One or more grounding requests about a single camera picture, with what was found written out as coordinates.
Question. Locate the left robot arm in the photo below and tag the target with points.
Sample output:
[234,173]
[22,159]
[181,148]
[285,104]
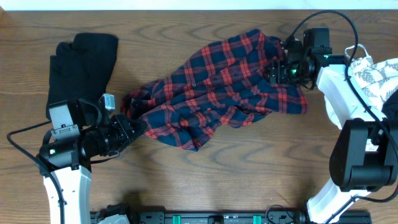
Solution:
[83,134]

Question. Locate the red navy plaid shirt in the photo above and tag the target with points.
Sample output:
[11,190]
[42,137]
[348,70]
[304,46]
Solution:
[224,83]

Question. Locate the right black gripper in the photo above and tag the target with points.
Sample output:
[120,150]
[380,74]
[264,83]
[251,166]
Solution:
[277,73]

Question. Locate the dark navy garment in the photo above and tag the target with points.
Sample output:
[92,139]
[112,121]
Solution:
[390,108]

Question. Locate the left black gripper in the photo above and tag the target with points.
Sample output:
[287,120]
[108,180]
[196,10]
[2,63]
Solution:
[124,135]

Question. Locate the white fern print cloth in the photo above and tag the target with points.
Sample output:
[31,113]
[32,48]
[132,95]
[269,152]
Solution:
[375,83]

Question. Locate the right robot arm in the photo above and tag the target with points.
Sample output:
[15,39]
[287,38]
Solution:
[364,158]

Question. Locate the black folded garment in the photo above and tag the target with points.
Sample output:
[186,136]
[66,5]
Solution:
[81,69]

